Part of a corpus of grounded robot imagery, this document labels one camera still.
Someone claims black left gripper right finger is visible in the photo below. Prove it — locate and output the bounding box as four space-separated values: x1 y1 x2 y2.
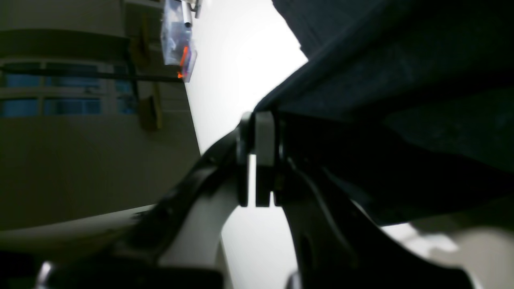
256 112 473 289

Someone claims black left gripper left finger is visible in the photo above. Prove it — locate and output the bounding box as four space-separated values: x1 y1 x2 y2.
36 113 255 289

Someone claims black T-shirt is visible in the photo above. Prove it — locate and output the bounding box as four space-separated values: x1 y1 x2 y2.
255 0 513 225

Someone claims clear orange parts box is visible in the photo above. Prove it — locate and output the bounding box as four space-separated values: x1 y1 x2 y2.
160 0 201 83

